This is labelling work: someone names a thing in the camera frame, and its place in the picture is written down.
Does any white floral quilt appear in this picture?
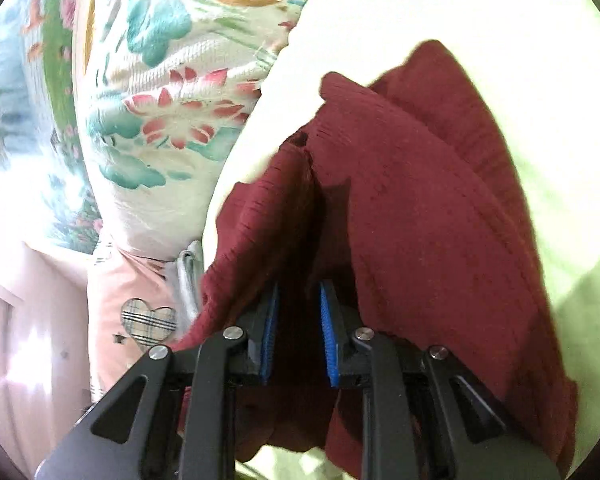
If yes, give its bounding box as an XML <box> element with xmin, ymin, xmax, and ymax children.
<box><xmin>72</xmin><ymin>0</ymin><xmax>317</xmax><ymax>261</ymax></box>

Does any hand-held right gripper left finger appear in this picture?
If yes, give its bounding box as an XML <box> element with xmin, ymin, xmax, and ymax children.
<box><xmin>35</xmin><ymin>280</ymin><xmax>281</xmax><ymax>480</ymax></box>

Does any grey folded cloth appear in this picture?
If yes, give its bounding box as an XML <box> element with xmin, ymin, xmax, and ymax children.
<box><xmin>165</xmin><ymin>239</ymin><xmax>207</xmax><ymax>327</ymax></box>

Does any pink heart-print quilt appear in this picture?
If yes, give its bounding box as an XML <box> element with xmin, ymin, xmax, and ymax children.
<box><xmin>87</xmin><ymin>239</ymin><xmax>204</xmax><ymax>403</ymax></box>

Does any dark red hooded sweater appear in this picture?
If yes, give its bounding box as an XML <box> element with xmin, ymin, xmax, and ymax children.
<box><xmin>172</xmin><ymin>39</ymin><xmax>579</xmax><ymax>480</ymax></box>

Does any light green blanket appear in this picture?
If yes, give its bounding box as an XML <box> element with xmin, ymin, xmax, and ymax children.
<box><xmin>200</xmin><ymin>0</ymin><xmax>600</xmax><ymax>480</ymax></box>

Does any framed landscape picture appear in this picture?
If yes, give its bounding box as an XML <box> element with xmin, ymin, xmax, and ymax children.
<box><xmin>0</xmin><ymin>0</ymin><xmax>106</xmax><ymax>257</ymax></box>

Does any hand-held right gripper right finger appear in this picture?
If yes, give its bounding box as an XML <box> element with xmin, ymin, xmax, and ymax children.
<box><xmin>319</xmin><ymin>280</ymin><xmax>563</xmax><ymax>480</ymax></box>

